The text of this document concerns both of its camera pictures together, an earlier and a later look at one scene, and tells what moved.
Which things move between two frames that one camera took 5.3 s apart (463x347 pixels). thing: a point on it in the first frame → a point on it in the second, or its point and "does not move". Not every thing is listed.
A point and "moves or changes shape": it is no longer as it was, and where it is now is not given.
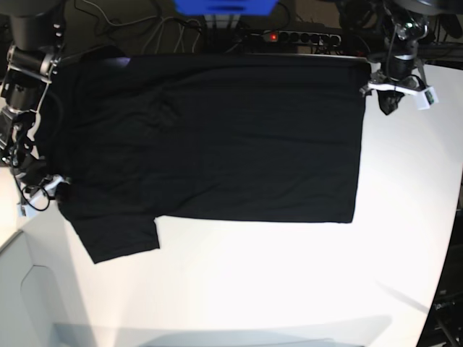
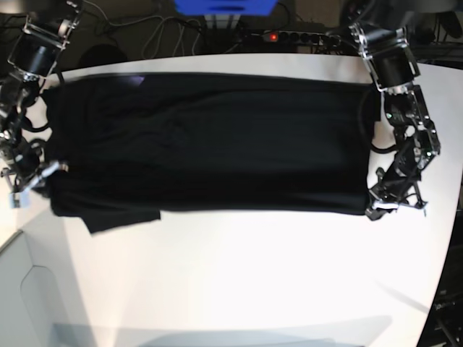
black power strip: [306, 37] does not move
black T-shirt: [256, 137] moves or changes shape
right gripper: [396, 74] → [396, 187]
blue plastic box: [224, 7] does not move
